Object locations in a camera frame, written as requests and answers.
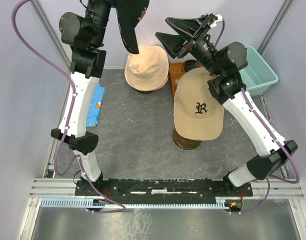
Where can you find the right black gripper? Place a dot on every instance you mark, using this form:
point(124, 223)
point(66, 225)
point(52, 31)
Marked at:
point(188, 27)

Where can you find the wooden compartment tray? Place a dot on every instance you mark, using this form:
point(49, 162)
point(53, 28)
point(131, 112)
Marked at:
point(176, 71)

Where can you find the pink bucket hat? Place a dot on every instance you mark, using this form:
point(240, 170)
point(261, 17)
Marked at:
point(163, 84)

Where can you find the beige bucket hat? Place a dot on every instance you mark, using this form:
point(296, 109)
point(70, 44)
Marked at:
point(147, 70)

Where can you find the black baseball cap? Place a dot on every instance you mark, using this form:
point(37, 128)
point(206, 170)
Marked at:
point(129, 14)

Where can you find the black smiley bucket hat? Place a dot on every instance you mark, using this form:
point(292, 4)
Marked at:
point(144, 92)

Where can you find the tan baseball cap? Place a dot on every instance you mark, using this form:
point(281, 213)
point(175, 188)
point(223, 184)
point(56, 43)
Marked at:
point(197, 115)

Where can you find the beige mannequin head stand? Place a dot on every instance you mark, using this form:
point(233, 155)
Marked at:
point(184, 143)

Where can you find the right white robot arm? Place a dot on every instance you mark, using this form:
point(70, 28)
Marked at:
point(227, 87)

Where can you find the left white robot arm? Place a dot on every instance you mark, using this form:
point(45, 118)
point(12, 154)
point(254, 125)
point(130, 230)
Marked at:
point(84, 35)

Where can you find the rolled black belt top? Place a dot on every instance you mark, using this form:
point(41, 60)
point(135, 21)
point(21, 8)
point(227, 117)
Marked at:
point(190, 65)

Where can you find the teal plastic bin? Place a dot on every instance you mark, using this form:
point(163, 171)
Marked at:
point(258, 76)

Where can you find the blue patterned cloth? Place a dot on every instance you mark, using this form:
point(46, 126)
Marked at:
point(93, 115)

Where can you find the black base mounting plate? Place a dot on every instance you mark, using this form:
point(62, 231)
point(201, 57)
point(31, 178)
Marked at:
point(170, 191)

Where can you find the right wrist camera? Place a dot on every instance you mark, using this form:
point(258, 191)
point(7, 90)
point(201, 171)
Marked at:
point(218, 18)

